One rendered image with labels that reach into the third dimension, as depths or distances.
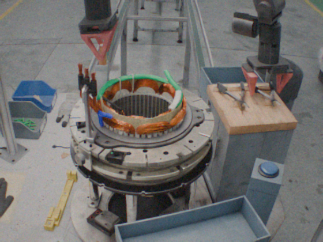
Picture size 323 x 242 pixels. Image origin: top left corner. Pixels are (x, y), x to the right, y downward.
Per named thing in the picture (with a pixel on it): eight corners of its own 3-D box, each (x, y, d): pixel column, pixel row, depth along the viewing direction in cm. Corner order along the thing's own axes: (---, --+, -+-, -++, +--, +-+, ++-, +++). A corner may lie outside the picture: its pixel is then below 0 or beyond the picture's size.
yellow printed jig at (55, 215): (67, 176, 110) (66, 168, 108) (78, 178, 110) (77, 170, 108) (43, 230, 92) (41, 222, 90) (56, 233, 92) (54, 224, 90)
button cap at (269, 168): (258, 173, 77) (259, 170, 77) (261, 162, 81) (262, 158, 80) (275, 177, 76) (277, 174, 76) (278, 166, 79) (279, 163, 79)
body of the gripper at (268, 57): (245, 62, 95) (247, 36, 91) (278, 60, 96) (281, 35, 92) (254, 73, 90) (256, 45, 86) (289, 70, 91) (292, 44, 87)
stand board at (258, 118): (206, 91, 104) (207, 84, 102) (266, 90, 107) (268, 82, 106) (228, 135, 88) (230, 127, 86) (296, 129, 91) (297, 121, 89)
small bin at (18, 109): (48, 118, 136) (46, 101, 131) (38, 140, 124) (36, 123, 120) (11, 116, 135) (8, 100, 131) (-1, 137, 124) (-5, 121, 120)
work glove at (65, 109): (66, 94, 151) (66, 89, 149) (93, 94, 151) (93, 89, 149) (52, 128, 131) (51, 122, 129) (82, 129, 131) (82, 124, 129)
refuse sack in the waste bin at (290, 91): (237, 95, 269) (243, 51, 250) (285, 98, 270) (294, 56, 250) (246, 125, 237) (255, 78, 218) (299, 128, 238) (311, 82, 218)
